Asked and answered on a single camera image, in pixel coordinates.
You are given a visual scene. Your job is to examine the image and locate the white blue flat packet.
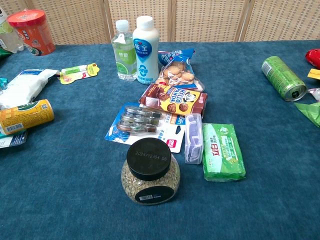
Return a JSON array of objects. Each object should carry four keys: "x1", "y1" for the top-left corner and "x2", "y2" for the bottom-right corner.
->
[{"x1": 0, "y1": 130, "x2": 28, "y2": 149}]

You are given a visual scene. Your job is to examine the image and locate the red snack bag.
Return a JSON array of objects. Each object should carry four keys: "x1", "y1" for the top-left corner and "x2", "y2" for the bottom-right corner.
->
[{"x1": 304, "y1": 48, "x2": 320, "y2": 70}]

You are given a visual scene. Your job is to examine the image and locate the white plastic bag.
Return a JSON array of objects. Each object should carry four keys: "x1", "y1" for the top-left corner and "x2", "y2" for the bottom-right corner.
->
[{"x1": 0, "y1": 68, "x2": 61, "y2": 110}]

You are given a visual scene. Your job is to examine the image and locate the white yogurt drink bottle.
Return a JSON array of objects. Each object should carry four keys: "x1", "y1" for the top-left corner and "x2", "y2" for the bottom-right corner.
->
[{"x1": 132, "y1": 15, "x2": 160, "y2": 86}]

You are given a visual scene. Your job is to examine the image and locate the clear candy wrapper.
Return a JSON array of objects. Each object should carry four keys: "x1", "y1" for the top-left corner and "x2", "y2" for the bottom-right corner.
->
[{"x1": 307, "y1": 87, "x2": 320, "y2": 102}]

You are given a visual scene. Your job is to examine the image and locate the glass jar with black lid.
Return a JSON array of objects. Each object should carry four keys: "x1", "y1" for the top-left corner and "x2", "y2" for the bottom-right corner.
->
[{"x1": 120, "y1": 137, "x2": 181, "y2": 206}]

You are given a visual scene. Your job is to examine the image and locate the blue tablecloth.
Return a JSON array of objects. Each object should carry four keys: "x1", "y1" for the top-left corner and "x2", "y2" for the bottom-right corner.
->
[{"x1": 0, "y1": 39, "x2": 320, "y2": 240}]

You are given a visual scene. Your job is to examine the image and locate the clear lime drink bottle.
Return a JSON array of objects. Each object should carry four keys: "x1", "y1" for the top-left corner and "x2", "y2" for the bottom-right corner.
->
[{"x1": 0, "y1": 6, "x2": 25, "y2": 54}]

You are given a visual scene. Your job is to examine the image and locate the yellow packet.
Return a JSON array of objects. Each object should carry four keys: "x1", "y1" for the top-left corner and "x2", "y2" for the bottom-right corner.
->
[{"x1": 307, "y1": 68, "x2": 320, "y2": 81}]

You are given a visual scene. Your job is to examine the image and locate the green soda can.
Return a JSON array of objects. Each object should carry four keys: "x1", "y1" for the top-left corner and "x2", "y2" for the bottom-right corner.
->
[{"x1": 261, "y1": 55, "x2": 308, "y2": 102}]

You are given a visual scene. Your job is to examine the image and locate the green label water bottle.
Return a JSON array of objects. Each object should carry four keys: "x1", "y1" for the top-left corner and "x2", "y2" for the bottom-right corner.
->
[{"x1": 111, "y1": 19, "x2": 138, "y2": 82}]

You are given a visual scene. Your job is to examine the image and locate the yellow drink can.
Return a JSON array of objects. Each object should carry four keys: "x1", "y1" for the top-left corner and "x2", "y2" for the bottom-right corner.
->
[{"x1": 0, "y1": 98, "x2": 55, "y2": 136}]

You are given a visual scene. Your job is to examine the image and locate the orange instant noodle cup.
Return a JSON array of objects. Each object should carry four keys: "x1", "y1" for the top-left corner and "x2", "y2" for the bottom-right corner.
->
[{"x1": 6, "y1": 9, "x2": 56, "y2": 57}]

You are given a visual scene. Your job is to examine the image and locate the lip balm blister card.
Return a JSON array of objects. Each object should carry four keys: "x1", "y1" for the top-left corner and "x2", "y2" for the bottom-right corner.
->
[{"x1": 57, "y1": 62, "x2": 101, "y2": 85}]

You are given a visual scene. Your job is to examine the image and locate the brown Hello Panda box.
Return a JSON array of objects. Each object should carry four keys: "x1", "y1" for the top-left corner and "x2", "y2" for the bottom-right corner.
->
[{"x1": 139, "y1": 83, "x2": 209, "y2": 119}]

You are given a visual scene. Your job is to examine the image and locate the toothbrush blister pack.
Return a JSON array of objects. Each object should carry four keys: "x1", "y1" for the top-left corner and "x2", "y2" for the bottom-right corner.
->
[{"x1": 104, "y1": 102, "x2": 187, "y2": 154}]

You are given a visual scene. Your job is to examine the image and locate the dark green snack bag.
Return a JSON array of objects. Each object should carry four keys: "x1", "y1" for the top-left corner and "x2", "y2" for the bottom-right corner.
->
[{"x1": 0, "y1": 46, "x2": 14, "y2": 64}]

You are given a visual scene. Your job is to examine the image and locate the green soap bar pack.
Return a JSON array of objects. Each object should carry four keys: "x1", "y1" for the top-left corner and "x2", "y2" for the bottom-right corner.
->
[{"x1": 202, "y1": 122, "x2": 247, "y2": 183}]

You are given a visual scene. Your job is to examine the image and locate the clear plastic floss box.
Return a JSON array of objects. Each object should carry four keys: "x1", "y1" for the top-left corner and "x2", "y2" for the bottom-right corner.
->
[{"x1": 184, "y1": 113, "x2": 204, "y2": 165}]

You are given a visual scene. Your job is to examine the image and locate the woven folding screen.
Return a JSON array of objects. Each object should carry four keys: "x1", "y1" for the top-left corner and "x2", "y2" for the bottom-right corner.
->
[{"x1": 0, "y1": 0, "x2": 320, "y2": 46}]

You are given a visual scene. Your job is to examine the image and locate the blue cookie bag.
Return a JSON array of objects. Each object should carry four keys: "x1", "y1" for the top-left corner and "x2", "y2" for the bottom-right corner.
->
[{"x1": 154, "y1": 47, "x2": 206, "y2": 93}]

